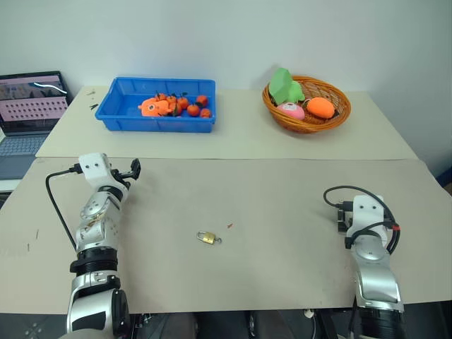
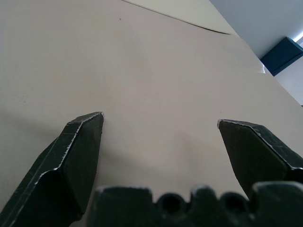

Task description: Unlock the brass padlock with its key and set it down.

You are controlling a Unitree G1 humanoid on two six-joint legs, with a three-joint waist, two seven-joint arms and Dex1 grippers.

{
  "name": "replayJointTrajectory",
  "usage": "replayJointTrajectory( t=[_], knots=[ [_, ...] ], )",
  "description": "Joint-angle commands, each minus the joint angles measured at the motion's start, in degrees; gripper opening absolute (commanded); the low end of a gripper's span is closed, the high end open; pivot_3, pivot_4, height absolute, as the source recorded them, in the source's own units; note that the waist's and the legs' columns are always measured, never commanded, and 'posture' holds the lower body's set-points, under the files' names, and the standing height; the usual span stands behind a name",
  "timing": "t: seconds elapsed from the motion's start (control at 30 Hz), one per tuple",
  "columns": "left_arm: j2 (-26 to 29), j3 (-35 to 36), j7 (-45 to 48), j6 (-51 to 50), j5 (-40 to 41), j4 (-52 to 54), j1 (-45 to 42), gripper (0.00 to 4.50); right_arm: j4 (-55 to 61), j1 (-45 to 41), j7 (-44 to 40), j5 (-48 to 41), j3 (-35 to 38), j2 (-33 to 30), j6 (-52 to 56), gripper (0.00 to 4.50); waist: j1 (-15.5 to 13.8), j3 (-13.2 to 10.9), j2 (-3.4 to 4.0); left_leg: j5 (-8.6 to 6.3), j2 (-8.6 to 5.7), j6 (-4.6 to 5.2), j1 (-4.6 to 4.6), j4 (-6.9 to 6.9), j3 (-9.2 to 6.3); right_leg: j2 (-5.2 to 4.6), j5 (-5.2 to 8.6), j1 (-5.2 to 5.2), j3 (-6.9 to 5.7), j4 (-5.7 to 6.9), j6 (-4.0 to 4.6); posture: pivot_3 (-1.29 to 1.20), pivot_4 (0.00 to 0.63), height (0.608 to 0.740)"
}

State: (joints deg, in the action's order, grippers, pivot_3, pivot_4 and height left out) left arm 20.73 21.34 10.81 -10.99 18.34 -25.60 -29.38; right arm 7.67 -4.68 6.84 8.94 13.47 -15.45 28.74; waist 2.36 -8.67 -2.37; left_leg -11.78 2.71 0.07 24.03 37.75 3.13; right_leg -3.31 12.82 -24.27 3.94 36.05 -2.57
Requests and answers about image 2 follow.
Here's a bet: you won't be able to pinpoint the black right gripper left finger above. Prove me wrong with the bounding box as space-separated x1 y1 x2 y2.
0 111 105 227

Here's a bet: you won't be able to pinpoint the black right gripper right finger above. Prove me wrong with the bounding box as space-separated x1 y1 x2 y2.
217 119 303 201

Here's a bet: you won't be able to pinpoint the dark blue box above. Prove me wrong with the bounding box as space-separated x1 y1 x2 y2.
260 36 303 77

